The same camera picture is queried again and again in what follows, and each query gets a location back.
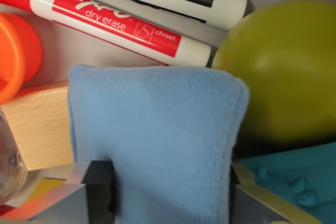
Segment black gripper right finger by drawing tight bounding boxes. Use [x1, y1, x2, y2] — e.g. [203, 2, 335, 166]
[229, 162, 323, 224]

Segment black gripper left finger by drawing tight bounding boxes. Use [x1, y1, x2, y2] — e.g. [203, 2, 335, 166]
[27, 159, 119, 224]

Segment light blue soft block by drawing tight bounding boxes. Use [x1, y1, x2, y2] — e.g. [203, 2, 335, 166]
[67, 63, 250, 224]

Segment grey plastic bin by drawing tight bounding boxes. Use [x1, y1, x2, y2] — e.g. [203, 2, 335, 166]
[0, 0, 336, 183]

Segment yellow wooden block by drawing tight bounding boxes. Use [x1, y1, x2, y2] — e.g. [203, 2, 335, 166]
[25, 178, 68, 205]

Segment teal embossed rubber cube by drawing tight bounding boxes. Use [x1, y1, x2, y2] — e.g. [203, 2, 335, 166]
[233, 141, 336, 224]

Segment natural wooden block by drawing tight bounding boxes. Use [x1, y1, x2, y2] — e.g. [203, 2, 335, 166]
[1, 86, 76, 171]

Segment clear plastic jar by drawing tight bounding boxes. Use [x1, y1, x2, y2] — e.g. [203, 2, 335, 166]
[0, 105, 28, 206]

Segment olive green plastic egg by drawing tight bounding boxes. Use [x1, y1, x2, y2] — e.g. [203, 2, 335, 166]
[211, 0, 336, 161]

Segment orange plastic cup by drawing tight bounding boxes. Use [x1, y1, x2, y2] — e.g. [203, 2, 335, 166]
[0, 12, 43, 105]

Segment red dry erase marker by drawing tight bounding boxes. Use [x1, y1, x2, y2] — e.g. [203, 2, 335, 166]
[0, 0, 212, 67]

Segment black dry erase marker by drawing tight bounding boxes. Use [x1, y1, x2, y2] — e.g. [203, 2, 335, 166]
[34, 0, 248, 30]

